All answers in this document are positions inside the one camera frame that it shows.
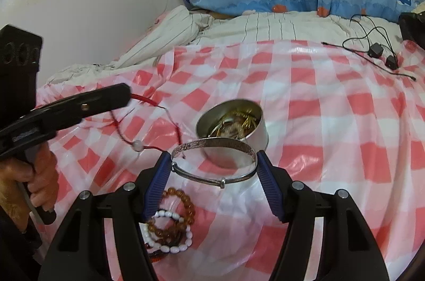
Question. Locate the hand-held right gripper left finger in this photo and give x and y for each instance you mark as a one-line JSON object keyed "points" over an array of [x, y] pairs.
{"points": [[159, 178]]}

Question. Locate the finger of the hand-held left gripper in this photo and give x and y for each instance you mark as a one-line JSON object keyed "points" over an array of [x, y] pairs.
{"points": [[99, 98]]}

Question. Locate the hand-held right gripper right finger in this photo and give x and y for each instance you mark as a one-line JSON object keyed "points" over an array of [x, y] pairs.
{"points": [[269, 181]]}

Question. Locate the round metal tin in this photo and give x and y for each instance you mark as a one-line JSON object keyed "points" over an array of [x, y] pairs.
{"points": [[257, 133]]}

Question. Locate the silver bangle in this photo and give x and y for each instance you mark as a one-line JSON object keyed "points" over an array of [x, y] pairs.
{"points": [[215, 143]]}

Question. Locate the person's left hand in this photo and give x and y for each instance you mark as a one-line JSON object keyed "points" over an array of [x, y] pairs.
{"points": [[43, 174]]}

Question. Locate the red white checkered plastic sheet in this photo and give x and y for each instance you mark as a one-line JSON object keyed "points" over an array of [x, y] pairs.
{"points": [[332, 134]]}

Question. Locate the white striped bedding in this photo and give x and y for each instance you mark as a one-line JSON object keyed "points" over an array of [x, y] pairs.
{"points": [[265, 28]]}

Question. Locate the small black adapter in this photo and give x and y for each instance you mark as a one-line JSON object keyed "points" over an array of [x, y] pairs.
{"points": [[376, 50], [391, 62]]}

